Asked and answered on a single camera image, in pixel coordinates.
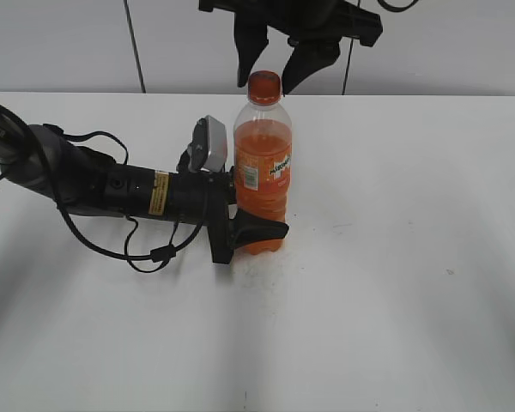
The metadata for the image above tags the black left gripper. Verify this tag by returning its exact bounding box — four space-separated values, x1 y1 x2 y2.
176 168 289 264

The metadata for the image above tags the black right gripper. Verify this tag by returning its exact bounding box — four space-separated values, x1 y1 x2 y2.
198 0 382 94

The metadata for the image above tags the orange bottle cap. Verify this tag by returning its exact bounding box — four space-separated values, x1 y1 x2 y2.
247 70 281 106

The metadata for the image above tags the orange Mirinda soda bottle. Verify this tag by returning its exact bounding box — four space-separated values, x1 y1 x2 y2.
233 70 294 257

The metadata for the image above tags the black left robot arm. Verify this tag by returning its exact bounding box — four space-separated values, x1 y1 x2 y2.
0 105 288 268

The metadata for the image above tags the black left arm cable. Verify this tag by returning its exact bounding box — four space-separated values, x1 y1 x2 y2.
0 122 208 273

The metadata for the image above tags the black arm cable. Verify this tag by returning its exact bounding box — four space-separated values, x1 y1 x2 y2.
0 122 208 273
376 0 421 11

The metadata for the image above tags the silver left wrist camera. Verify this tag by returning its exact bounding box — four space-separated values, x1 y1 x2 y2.
187 115 227 173

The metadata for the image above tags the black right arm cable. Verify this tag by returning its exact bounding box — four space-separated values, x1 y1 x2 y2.
376 0 421 11

